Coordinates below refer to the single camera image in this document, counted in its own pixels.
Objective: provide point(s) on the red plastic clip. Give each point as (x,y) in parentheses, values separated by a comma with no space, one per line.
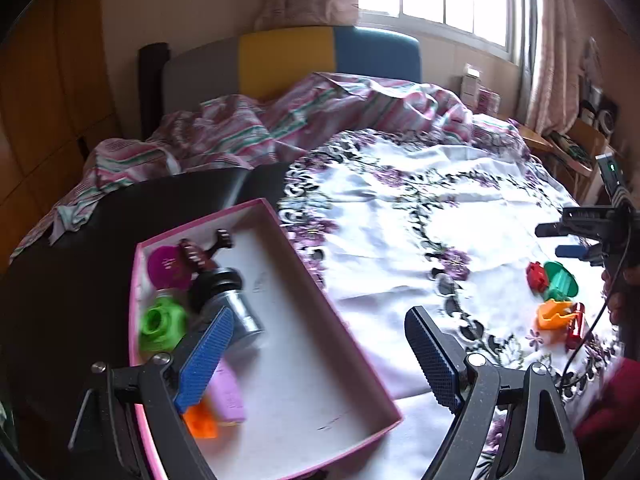
(575,325)

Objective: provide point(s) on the grey yellow blue headboard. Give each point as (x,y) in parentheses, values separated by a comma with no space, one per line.
(285,60)

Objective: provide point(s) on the red plastic toy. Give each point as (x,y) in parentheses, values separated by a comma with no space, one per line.
(536,277)

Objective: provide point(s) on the person's right forearm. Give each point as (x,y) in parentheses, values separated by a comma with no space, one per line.
(610,400)

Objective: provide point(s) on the orange plastic toy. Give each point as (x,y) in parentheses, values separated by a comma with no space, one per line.
(202,422)
(552,316)

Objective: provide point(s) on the wooden nightstand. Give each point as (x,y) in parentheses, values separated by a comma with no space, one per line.
(535,141)

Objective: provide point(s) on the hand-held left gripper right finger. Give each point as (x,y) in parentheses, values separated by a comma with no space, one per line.
(432,360)

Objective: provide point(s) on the person's right hand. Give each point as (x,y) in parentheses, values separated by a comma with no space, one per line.
(625,300)

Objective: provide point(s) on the pink striped blanket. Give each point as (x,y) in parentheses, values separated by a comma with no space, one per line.
(225,130)

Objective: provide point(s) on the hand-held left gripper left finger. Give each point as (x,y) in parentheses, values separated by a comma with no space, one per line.
(205,355)

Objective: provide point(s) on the brown hair claw clip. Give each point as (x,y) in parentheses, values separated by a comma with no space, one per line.
(200,257)

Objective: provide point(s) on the wooden wardrobe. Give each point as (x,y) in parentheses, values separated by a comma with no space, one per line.
(45,110)

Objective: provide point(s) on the white floral bedsheet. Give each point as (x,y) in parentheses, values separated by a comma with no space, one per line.
(425,185)

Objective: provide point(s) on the silver black metal cylinder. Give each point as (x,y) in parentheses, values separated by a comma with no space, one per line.
(240,310)

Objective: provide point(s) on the lilac plastic block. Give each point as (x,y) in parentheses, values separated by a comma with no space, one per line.
(230,395)

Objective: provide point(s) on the pink small box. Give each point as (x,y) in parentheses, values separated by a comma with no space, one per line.
(489,101)

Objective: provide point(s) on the magenta plastic toy cup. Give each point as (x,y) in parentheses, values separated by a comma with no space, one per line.
(167,267)

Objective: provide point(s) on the pink cardboard box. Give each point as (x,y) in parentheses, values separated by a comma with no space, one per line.
(325,370)

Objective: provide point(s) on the black rolled mat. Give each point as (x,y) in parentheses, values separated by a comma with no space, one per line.
(152,85)

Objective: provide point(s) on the black white round appliance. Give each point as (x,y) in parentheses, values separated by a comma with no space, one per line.
(602,110)

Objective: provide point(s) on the white small box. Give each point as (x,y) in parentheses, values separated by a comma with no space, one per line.
(471,85)

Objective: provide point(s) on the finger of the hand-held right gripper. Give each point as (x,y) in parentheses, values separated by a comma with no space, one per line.
(572,251)
(575,222)

